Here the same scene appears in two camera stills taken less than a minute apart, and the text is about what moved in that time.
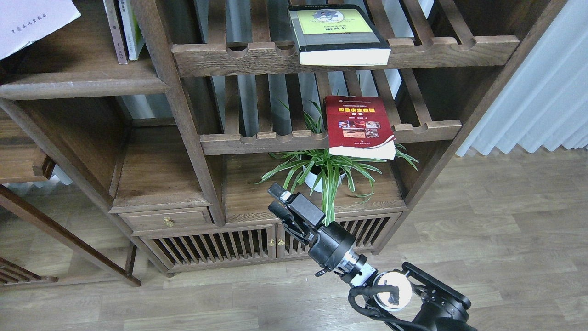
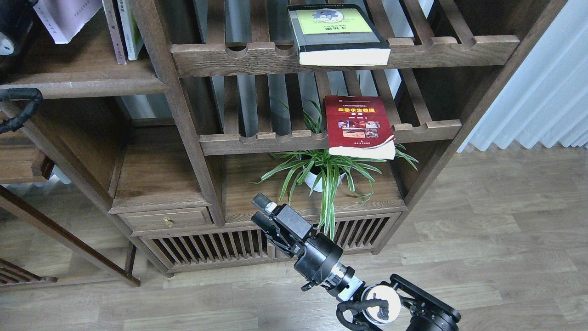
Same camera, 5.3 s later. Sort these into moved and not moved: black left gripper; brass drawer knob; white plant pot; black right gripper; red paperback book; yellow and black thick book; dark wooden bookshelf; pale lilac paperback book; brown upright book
Moved: black left gripper; pale lilac paperback book; black right gripper
Not moved: white plant pot; brown upright book; brass drawer knob; dark wooden bookshelf; red paperback book; yellow and black thick book
